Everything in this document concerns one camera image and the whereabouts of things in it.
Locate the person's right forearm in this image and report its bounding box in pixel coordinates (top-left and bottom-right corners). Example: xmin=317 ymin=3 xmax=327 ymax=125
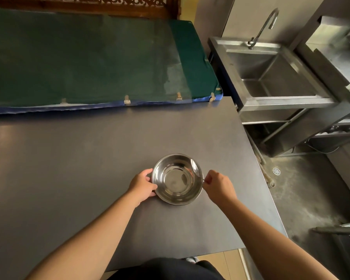
xmin=220 ymin=198 xmax=339 ymax=280

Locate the grey metal bar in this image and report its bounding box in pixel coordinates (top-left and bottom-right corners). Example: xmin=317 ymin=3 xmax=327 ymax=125
xmin=311 ymin=220 xmax=350 ymax=236

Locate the stainless steel sink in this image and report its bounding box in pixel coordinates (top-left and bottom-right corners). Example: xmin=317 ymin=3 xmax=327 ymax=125
xmin=208 ymin=36 xmax=339 ymax=158

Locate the stainless steel bowl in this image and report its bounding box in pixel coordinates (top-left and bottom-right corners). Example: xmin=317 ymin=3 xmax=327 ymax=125
xmin=151 ymin=153 xmax=204 ymax=206

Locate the green cushioned mat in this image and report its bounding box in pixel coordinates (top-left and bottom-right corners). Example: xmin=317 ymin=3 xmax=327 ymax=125
xmin=0 ymin=7 xmax=223 ymax=115

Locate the person's left hand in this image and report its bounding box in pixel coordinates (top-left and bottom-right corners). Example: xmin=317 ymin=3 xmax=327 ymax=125
xmin=126 ymin=168 xmax=158 ymax=208

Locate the curved steel faucet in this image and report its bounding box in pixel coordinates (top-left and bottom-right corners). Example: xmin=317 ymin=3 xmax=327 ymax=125
xmin=247 ymin=8 xmax=280 ymax=50

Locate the person's black clothing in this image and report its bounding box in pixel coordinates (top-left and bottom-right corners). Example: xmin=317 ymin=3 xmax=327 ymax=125
xmin=108 ymin=257 xmax=226 ymax=280

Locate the stainless steel counter unit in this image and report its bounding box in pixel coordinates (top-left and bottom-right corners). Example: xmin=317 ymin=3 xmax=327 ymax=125
xmin=289 ymin=14 xmax=350 ymax=156

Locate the person's left forearm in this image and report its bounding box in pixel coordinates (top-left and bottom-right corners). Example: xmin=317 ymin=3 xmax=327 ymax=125
xmin=25 ymin=192 xmax=143 ymax=280

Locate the carved wooden bench frame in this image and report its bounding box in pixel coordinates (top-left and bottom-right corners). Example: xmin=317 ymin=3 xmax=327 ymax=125
xmin=0 ymin=0 xmax=182 ymax=20

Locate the person's right hand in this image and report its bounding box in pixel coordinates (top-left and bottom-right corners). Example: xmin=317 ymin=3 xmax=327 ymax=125
xmin=202 ymin=170 xmax=239 ymax=206

